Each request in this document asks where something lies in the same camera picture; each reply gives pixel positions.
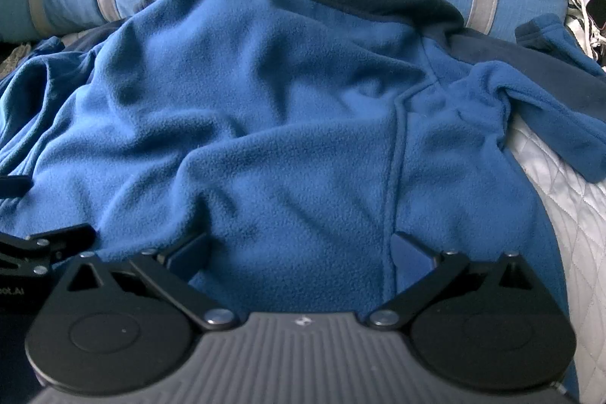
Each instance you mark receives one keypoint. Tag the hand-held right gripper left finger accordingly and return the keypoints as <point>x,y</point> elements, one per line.
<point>187,256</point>

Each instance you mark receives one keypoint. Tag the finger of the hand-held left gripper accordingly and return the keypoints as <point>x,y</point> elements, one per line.
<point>12,187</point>
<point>57,240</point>

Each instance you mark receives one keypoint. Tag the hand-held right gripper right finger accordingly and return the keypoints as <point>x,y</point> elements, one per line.
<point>411,253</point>

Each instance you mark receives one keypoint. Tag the blue fleece jacket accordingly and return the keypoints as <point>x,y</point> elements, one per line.
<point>236,101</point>

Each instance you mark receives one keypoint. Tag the white quilted bedspread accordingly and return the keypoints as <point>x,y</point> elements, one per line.
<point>568,219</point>

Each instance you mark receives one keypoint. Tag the black bag with pink trim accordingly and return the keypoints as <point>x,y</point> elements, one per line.
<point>597,9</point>

